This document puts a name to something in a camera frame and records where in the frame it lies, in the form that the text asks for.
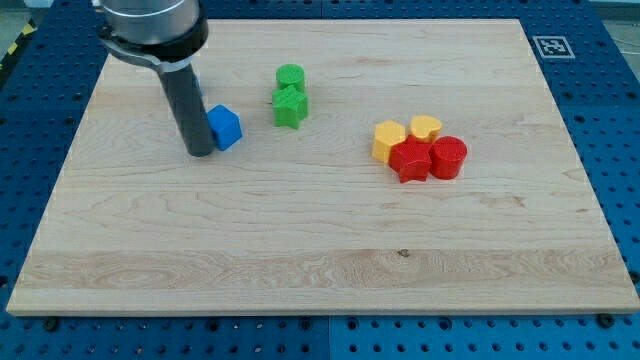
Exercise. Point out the red cylinder block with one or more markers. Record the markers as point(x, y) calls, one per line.
point(447, 156)

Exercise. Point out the yellow hexagon block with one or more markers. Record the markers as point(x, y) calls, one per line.
point(386, 135)

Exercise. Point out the wooden board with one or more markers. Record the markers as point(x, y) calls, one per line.
point(306, 221)

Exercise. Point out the white fiducial marker tag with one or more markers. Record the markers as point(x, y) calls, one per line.
point(553, 47)

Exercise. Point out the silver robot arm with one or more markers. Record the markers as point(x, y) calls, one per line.
point(164, 35)

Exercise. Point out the blue cube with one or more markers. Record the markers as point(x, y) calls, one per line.
point(225, 126)

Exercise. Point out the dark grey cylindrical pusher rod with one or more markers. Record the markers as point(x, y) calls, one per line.
point(184, 96)

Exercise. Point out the red star block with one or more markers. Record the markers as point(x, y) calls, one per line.
point(411, 159)

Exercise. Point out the yellow heart block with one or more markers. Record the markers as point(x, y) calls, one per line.
point(425, 128)

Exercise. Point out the green cylinder block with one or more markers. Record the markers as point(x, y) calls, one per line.
point(290, 75)

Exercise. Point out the green star block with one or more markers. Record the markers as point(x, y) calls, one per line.
point(290, 107)

